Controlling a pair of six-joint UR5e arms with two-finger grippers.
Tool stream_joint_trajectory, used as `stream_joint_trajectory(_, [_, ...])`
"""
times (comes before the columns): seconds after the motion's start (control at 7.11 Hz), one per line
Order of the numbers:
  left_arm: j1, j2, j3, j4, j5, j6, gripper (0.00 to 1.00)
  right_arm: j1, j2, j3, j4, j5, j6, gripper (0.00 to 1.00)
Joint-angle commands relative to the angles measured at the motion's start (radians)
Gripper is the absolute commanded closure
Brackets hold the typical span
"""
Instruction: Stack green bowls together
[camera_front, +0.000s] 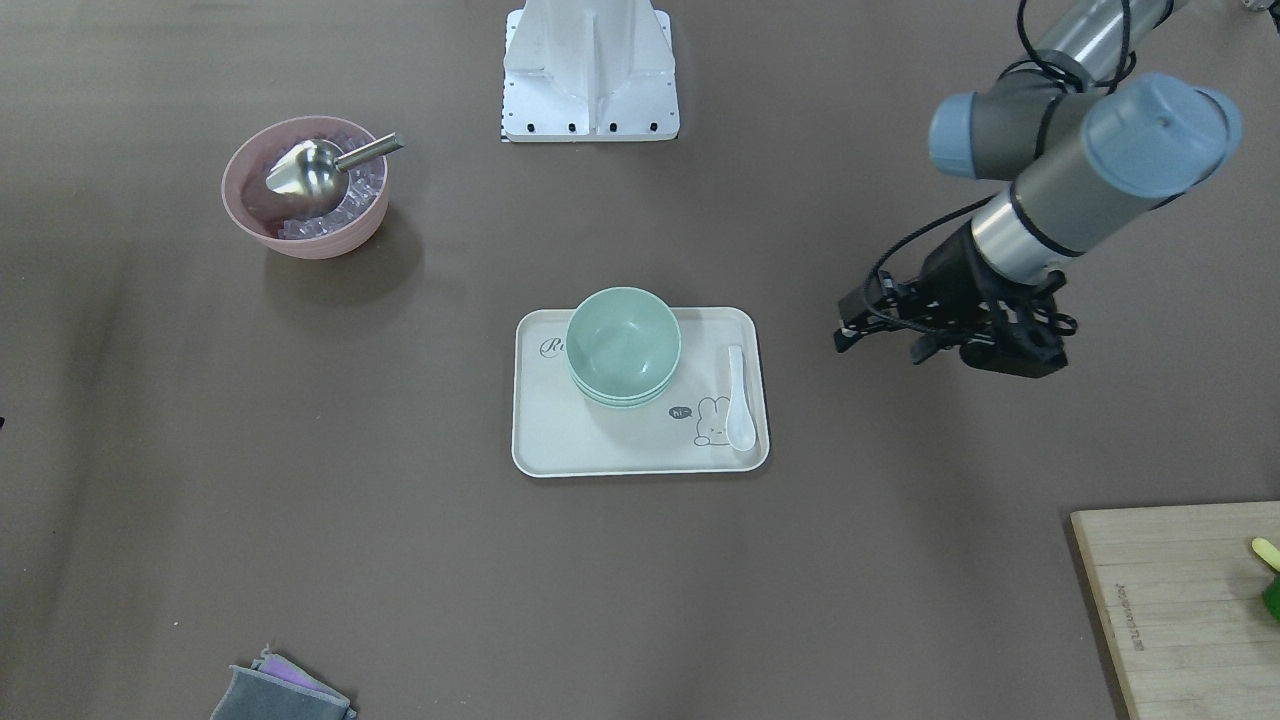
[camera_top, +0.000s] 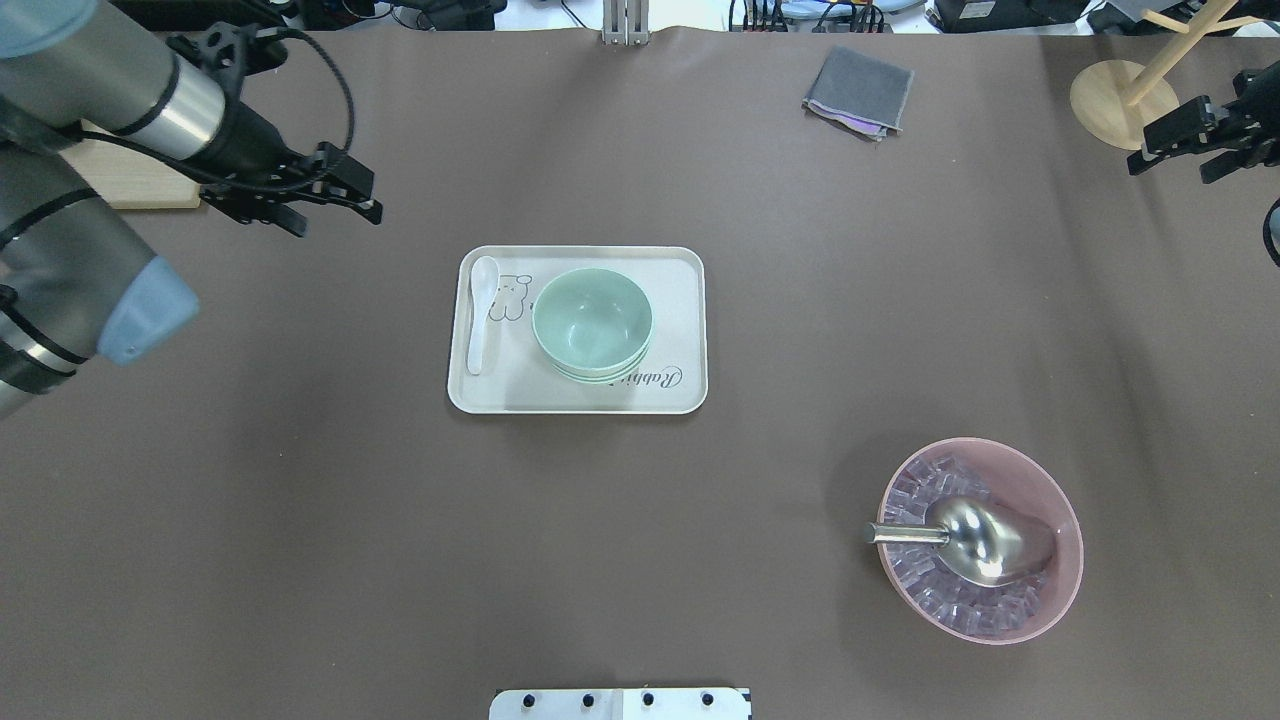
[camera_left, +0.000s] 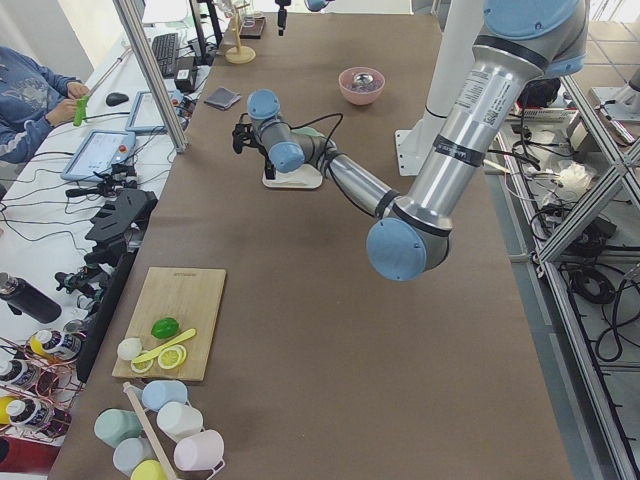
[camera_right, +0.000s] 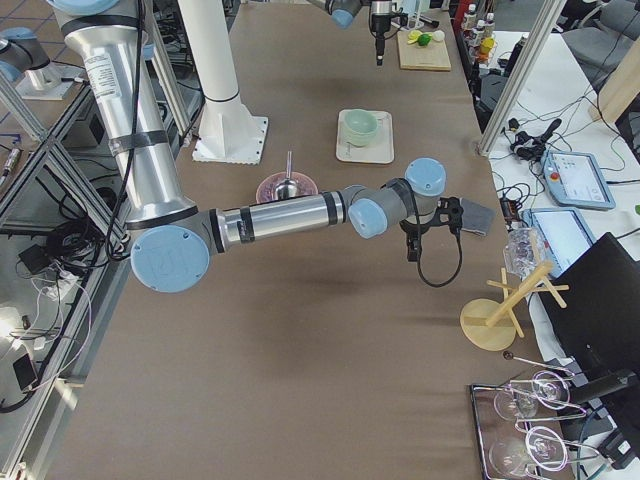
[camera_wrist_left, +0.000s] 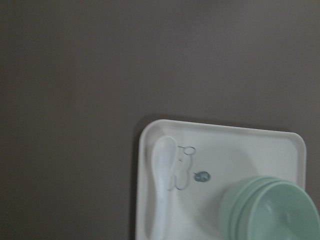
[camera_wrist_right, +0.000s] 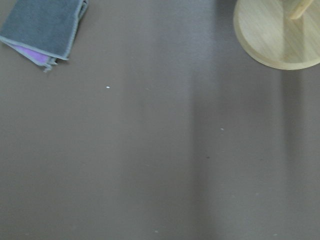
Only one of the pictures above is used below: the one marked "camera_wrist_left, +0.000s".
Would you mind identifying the green bowl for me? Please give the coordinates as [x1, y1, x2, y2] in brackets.
[219, 175, 278, 237]
[236, 181, 320, 240]
[227, 176, 281, 240]

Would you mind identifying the cream rabbit serving tray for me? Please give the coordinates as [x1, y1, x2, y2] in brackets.
[135, 119, 307, 240]

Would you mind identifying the green bowl on tray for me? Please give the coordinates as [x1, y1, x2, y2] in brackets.
[219, 175, 278, 237]

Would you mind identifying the white ceramic spoon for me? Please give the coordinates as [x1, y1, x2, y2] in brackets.
[150, 135, 176, 240]

